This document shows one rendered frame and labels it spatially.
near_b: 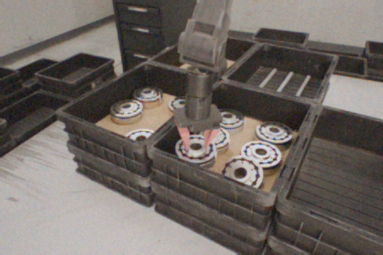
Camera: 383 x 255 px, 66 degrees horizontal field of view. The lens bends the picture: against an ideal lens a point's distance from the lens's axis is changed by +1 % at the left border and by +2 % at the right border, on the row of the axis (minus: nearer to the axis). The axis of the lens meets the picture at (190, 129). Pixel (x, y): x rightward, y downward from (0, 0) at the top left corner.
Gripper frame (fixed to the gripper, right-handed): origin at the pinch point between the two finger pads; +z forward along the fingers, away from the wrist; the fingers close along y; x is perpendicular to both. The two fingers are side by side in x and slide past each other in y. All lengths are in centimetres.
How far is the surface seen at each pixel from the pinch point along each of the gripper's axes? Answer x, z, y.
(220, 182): 14.8, -1.8, -0.9
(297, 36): -157, 29, -131
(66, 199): -10.0, 21.2, 34.6
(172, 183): 5.0, 6.4, 7.0
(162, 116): -25.6, 7.2, 4.1
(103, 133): -7.1, -1.9, 21.2
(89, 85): -119, 38, 34
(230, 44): -64, -1, -33
